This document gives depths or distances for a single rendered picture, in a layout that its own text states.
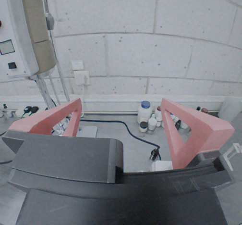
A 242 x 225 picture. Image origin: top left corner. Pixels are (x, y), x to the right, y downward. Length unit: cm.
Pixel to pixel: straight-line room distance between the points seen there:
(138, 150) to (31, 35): 55
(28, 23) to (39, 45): 5
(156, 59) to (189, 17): 26
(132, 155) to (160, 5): 68
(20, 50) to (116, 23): 42
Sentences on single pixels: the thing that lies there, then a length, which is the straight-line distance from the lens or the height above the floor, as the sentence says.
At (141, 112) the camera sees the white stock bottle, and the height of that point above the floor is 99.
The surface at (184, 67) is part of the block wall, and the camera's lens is 70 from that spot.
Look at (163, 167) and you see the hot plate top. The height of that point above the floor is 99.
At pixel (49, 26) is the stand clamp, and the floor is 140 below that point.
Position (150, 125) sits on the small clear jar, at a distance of 62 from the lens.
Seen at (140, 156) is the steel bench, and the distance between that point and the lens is 55.
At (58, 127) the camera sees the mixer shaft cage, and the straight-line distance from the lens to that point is 46.
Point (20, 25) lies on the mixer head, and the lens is 29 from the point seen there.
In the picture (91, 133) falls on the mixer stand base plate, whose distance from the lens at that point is 61.
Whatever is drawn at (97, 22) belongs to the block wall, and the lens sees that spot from 58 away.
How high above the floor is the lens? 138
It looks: 37 degrees down
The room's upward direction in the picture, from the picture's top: straight up
